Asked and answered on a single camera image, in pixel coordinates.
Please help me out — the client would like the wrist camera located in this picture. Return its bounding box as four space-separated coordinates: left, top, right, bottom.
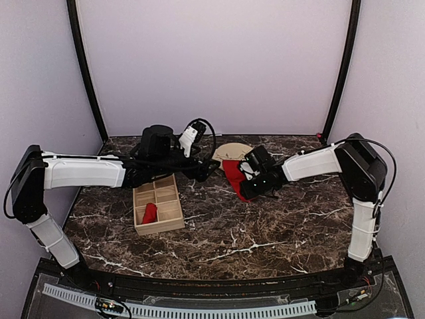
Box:
238 146 276 180
178 119 207 158

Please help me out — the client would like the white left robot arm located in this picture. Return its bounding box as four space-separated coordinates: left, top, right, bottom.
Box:
3 119 220 290

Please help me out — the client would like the black left frame post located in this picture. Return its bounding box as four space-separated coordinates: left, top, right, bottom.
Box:
66 0 109 144

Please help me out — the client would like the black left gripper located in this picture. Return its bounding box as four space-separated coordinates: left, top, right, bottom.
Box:
151 142 221 183

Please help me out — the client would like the wooden compartment tray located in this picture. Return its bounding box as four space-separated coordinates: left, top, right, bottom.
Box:
133 175 185 236

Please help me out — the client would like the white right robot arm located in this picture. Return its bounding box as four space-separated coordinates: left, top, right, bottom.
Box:
238 133 388 288

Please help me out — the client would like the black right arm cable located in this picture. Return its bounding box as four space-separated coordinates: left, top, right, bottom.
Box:
345 138 398 233

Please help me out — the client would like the black right frame post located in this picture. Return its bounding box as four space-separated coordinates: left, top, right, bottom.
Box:
320 0 361 144

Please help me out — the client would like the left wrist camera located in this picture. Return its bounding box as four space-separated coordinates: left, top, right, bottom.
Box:
178 119 207 158

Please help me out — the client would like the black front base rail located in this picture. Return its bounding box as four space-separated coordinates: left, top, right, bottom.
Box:
90 268 347 298

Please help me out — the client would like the black frame post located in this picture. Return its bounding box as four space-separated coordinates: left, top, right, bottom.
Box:
66 0 109 144
320 0 361 144

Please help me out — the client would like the round beige woven mat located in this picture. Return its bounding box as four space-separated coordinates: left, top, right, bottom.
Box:
212 142 253 170

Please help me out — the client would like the white slotted cable duct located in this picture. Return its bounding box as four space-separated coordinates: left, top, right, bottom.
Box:
42 282 317 319

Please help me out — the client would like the red santa sock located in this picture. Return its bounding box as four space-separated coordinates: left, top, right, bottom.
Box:
141 203 157 225

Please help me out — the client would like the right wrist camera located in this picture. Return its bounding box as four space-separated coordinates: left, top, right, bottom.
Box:
238 146 276 180

